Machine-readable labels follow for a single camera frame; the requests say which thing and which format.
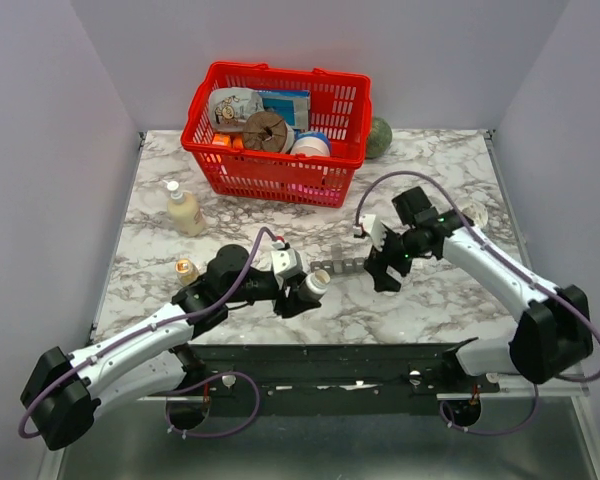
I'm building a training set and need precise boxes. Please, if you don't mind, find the dark patterned can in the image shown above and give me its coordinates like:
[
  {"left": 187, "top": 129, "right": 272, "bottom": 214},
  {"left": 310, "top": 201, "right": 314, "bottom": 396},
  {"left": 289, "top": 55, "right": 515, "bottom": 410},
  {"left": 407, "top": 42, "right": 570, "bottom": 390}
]
[{"left": 457, "top": 197, "right": 489, "bottom": 230}]

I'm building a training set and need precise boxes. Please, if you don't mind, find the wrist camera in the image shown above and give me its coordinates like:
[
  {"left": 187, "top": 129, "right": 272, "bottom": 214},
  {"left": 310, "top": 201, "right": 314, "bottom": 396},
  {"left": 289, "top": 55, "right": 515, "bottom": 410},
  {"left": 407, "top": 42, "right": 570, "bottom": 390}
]
[
  {"left": 271, "top": 248, "right": 306, "bottom": 290},
  {"left": 353, "top": 214, "right": 389, "bottom": 251}
]

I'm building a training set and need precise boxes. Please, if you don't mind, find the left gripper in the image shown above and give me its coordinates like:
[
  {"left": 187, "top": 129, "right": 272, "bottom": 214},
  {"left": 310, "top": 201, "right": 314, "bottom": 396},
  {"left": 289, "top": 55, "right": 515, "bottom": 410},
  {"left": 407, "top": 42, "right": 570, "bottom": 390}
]
[{"left": 225, "top": 271, "right": 322, "bottom": 320}]

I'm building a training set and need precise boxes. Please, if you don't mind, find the red plastic shopping basket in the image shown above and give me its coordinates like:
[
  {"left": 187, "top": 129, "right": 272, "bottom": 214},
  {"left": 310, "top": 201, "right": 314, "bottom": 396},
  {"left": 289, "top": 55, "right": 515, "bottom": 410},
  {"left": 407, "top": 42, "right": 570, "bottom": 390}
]
[{"left": 181, "top": 62, "right": 372, "bottom": 208}]

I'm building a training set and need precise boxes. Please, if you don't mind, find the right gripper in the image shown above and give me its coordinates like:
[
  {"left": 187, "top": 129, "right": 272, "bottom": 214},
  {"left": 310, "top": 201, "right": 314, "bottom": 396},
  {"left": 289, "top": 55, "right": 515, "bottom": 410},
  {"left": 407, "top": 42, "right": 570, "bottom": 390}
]
[{"left": 362, "top": 223, "right": 429, "bottom": 294}]

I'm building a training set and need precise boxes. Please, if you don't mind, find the amber capsule bottle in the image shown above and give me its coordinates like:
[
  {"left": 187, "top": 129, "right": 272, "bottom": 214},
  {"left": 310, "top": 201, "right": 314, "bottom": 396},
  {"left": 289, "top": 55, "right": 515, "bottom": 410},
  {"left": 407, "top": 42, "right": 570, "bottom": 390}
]
[{"left": 175, "top": 258, "right": 200, "bottom": 286}]

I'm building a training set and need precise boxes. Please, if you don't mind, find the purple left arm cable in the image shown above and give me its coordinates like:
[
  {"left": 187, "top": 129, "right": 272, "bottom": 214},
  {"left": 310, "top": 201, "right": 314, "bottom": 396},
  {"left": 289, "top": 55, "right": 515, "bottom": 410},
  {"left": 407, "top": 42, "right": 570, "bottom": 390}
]
[{"left": 17, "top": 227, "right": 289, "bottom": 440}]

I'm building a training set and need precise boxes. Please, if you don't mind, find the green round melon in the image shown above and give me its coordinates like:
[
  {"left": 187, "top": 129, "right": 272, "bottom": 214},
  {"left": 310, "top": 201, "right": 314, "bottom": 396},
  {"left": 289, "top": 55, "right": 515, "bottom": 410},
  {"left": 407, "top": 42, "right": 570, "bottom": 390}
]
[{"left": 365, "top": 116, "right": 393, "bottom": 159}]

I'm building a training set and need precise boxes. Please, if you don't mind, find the white blue tub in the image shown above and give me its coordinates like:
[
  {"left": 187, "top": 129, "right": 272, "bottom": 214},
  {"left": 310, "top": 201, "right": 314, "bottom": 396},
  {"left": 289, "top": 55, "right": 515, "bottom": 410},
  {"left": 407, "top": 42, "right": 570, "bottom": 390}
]
[{"left": 290, "top": 131, "right": 332, "bottom": 157}]

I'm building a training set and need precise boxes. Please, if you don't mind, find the black front rail frame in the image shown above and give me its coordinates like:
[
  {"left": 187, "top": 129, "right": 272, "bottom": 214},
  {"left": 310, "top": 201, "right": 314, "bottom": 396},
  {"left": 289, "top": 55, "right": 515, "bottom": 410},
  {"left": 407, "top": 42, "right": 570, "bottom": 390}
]
[{"left": 169, "top": 343, "right": 501, "bottom": 417}]

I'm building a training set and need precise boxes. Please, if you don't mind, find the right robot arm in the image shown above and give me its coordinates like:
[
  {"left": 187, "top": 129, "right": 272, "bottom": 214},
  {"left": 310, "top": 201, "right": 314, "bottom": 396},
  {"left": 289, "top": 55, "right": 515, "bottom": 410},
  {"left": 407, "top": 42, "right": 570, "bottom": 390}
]
[{"left": 354, "top": 187, "right": 593, "bottom": 392}]

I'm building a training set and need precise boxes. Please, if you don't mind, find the brown round lid container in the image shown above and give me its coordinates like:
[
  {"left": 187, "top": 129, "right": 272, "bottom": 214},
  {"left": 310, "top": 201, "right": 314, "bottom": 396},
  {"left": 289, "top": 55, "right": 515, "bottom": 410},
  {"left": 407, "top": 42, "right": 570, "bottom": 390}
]
[{"left": 242, "top": 111, "right": 295, "bottom": 154}]

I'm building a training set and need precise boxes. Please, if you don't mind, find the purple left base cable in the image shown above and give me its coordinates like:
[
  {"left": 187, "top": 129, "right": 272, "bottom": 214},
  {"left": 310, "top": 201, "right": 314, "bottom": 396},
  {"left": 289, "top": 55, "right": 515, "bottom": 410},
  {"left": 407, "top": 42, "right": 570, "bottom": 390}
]
[{"left": 165, "top": 370, "right": 263, "bottom": 441}]

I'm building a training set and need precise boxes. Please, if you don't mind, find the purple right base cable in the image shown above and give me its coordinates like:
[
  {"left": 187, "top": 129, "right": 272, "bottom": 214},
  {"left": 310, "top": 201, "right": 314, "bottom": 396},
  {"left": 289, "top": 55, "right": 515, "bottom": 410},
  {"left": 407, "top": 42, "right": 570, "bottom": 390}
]
[{"left": 439, "top": 382, "right": 540, "bottom": 436}]

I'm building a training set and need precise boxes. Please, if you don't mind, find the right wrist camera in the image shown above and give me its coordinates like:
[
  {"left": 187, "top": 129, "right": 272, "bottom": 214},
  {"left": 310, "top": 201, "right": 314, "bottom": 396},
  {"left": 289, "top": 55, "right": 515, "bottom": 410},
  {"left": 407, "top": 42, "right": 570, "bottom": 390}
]
[{"left": 353, "top": 214, "right": 389, "bottom": 251}]

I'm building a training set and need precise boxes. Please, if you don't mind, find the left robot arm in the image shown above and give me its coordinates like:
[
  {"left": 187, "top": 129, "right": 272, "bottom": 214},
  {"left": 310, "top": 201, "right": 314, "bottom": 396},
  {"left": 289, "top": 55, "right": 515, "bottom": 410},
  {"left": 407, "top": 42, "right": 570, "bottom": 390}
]
[{"left": 18, "top": 242, "right": 330, "bottom": 451}]

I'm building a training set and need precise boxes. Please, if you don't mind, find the white pill bottle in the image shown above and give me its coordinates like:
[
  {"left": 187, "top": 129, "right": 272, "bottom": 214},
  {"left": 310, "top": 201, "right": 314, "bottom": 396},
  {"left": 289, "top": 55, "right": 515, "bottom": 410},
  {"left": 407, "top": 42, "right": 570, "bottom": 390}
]
[{"left": 298, "top": 269, "right": 331, "bottom": 302}]

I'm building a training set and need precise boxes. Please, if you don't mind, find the white snack pouch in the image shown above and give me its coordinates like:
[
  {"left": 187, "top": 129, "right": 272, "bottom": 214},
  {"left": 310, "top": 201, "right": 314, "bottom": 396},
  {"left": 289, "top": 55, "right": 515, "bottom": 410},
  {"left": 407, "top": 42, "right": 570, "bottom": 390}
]
[{"left": 208, "top": 87, "right": 264, "bottom": 133}]

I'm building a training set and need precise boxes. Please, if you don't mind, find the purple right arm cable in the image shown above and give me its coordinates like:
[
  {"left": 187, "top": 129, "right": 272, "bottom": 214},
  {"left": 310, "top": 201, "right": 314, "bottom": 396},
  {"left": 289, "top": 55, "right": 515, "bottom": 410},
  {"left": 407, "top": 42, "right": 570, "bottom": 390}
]
[{"left": 354, "top": 171, "right": 600, "bottom": 384}]

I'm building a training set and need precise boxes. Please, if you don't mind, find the cream pump lotion bottle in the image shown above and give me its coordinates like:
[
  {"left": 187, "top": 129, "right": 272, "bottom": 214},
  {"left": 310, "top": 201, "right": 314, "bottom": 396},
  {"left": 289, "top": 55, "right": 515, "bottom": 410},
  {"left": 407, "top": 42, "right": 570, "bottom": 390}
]
[{"left": 166, "top": 180, "right": 206, "bottom": 237}]

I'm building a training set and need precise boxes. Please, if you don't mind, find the grey weekly pill organizer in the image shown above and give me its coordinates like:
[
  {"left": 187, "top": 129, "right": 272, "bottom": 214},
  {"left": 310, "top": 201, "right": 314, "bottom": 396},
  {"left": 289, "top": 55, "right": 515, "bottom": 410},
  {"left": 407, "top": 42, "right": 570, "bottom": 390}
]
[{"left": 309, "top": 244, "right": 366, "bottom": 276}]

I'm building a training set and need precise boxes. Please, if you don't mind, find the orange packet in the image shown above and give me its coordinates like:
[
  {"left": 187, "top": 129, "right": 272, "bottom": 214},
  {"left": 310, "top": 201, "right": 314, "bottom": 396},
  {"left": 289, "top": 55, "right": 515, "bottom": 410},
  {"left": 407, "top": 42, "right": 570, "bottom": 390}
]
[{"left": 211, "top": 132, "right": 244, "bottom": 150}]

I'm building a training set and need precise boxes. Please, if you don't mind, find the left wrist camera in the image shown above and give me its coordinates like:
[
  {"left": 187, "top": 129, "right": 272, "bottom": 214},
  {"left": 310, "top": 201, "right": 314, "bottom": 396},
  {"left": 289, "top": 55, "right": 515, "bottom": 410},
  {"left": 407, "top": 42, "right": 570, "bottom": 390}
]
[{"left": 271, "top": 248, "right": 306, "bottom": 290}]

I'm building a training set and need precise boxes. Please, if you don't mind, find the blue carton box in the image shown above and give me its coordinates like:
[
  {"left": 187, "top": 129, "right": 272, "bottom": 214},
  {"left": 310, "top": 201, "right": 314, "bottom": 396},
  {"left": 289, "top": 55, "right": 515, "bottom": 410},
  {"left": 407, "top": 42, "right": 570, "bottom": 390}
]
[{"left": 257, "top": 90, "right": 311, "bottom": 131}]

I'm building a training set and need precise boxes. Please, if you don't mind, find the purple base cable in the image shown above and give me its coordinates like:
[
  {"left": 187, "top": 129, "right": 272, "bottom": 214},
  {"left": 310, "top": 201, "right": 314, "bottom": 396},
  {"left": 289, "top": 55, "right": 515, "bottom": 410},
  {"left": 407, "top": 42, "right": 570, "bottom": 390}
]
[
  {"left": 165, "top": 370, "right": 263, "bottom": 441},
  {"left": 439, "top": 382, "right": 540, "bottom": 436}
]

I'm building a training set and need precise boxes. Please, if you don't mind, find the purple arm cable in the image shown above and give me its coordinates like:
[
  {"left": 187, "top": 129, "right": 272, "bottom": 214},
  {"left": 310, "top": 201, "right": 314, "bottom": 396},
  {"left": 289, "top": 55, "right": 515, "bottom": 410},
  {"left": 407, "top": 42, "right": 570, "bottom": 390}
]
[
  {"left": 17, "top": 227, "right": 289, "bottom": 440},
  {"left": 354, "top": 171, "right": 600, "bottom": 384}
]

